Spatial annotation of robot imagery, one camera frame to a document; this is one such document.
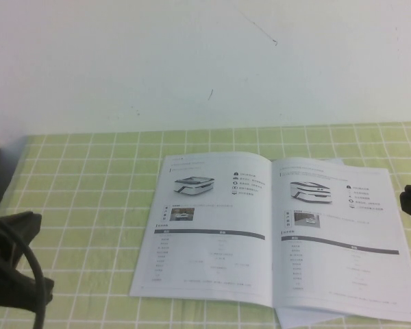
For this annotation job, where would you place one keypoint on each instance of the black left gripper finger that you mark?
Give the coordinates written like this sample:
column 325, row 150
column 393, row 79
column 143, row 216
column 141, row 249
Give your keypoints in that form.
column 24, row 228
column 46, row 291

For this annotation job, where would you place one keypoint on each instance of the white product booklet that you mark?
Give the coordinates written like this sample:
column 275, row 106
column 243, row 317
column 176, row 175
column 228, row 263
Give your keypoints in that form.
column 209, row 240

